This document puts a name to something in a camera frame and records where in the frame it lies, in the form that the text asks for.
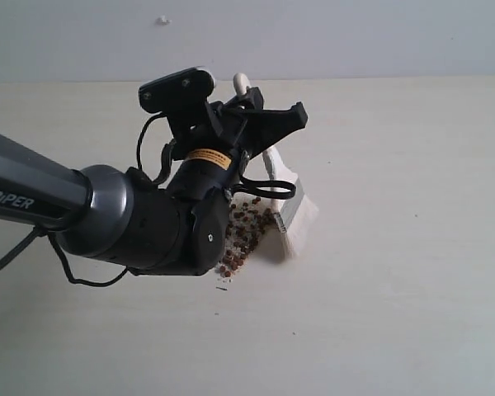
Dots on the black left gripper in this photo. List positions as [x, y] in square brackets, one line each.
[204, 140]

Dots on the white wooden paint brush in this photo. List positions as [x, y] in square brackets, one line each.
[292, 210]

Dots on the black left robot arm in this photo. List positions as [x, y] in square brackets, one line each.
[173, 224]

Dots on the pile of brown pellets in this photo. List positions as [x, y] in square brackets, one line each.
[250, 220]

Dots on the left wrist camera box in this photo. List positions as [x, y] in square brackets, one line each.
[177, 90]

